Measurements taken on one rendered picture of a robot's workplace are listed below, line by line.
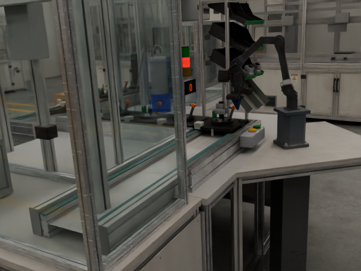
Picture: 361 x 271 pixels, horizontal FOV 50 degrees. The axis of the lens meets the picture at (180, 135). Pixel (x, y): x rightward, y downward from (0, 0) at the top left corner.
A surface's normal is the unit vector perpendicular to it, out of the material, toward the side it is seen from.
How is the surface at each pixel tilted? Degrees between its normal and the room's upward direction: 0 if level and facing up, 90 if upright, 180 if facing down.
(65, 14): 90
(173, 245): 90
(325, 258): 0
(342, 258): 1
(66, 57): 90
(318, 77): 90
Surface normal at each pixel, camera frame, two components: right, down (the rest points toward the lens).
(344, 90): -0.55, 0.25
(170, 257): 0.87, 0.09
